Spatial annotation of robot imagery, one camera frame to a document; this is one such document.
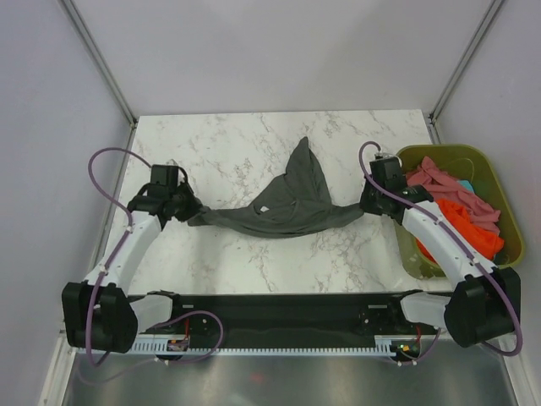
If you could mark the olive green plastic bin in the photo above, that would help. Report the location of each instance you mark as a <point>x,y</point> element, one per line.
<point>464,177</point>

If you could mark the left aluminium frame post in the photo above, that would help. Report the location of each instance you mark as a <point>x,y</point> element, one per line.
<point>82,30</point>

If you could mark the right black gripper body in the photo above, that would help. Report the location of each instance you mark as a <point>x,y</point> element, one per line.
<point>370,201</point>

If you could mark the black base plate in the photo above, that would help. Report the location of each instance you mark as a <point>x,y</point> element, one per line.
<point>289,320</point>

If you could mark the orange t shirt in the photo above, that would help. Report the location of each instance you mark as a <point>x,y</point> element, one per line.
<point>477,232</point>

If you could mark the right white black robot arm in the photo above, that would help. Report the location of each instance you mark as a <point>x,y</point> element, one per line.
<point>486,300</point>

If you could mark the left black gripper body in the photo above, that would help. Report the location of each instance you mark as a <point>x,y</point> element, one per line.
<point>186,206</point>

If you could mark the pink t shirt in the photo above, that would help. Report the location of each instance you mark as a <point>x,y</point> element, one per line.
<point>441,185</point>

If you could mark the dark grey t shirt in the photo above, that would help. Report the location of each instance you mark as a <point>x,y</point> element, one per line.
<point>294,204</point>

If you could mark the white slotted cable duct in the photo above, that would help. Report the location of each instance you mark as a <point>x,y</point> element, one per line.
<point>165,346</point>

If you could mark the teal cloth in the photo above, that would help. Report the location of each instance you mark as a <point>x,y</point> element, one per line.
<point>466,185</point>

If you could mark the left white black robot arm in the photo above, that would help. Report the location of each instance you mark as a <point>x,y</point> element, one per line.
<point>98,313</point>

